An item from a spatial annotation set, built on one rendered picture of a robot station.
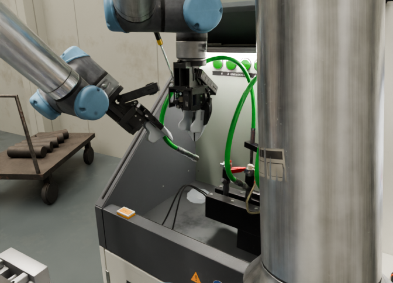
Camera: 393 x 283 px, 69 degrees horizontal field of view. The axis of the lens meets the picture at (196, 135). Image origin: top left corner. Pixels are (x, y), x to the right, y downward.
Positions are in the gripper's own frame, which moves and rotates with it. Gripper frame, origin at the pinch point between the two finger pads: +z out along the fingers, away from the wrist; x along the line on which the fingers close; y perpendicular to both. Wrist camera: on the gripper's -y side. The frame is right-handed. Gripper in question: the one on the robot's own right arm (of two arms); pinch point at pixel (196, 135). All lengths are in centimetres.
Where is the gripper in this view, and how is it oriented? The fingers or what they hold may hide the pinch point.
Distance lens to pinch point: 78.3
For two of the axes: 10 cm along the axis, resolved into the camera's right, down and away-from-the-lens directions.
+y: -5.6, 2.5, -7.9
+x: 8.3, 1.7, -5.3
